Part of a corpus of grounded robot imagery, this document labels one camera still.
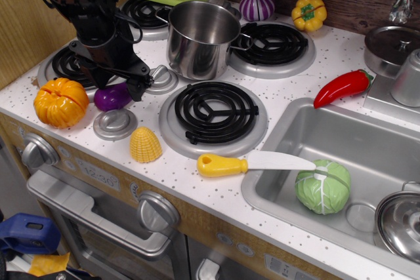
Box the stainless steel pot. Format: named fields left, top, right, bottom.
left=155, top=1, right=254, bottom=81

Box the front left black burner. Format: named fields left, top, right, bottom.
left=37, top=45, right=97, bottom=103

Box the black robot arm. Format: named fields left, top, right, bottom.
left=43, top=0, right=153, bottom=102

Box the front right black burner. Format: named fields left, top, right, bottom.
left=159, top=81, right=268, bottom=159

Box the right oven dial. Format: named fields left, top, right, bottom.
left=136, top=190, right=180, bottom=236

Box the purple toy eggplant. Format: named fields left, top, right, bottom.
left=93, top=82, right=132, bottom=111

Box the oven dial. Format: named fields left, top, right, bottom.
left=22, top=132, right=60, bottom=169
left=136, top=190, right=180, bottom=236

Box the purple striped toy onion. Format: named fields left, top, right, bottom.
left=240, top=0, right=275, bottom=22

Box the steel pot with lid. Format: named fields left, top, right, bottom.
left=364, top=26, right=419, bottom=79

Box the yellow toy bell pepper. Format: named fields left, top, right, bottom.
left=291, top=0, right=327, bottom=32

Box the yellow toy corn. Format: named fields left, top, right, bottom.
left=129, top=127, right=162, bottom=163

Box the yellow handled toy knife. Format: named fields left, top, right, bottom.
left=197, top=151, right=316, bottom=178

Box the silver stove knob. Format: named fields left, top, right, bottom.
left=93, top=108, right=138, bottom=141
left=146, top=65, right=179, bottom=95

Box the silver kettle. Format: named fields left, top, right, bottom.
left=390, top=49, right=419, bottom=108

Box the back right black burner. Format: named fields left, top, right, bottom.
left=226, top=22, right=316, bottom=79

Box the orange toy pumpkin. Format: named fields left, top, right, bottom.
left=33, top=78, right=89, bottom=129

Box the silver sink basin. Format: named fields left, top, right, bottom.
left=241, top=98, right=419, bottom=279

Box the blue clamp tool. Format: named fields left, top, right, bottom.
left=1, top=213, right=61, bottom=254

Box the steel pan in sink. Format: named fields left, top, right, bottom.
left=373, top=181, right=419, bottom=264

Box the silver oven door handle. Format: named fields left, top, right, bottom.
left=27, top=170, right=171, bottom=260

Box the green toy cabbage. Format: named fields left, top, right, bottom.
left=295, top=159, right=351, bottom=215

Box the black burner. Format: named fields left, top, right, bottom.
left=120, top=0, right=169, bottom=41
left=226, top=22, right=316, bottom=79
left=159, top=81, right=268, bottom=159
left=37, top=45, right=97, bottom=103

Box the left oven dial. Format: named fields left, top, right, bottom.
left=22, top=132, right=60, bottom=169

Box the lower silver stove knob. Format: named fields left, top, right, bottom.
left=93, top=108, right=138, bottom=141

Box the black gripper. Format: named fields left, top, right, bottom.
left=69, top=10, right=153, bottom=102

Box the back left black burner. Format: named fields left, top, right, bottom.
left=120, top=0, right=169, bottom=41

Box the upper silver stove knob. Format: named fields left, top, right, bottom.
left=146, top=65, right=179, bottom=95

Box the red toy chili pepper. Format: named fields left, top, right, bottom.
left=313, top=70, right=373, bottom=109

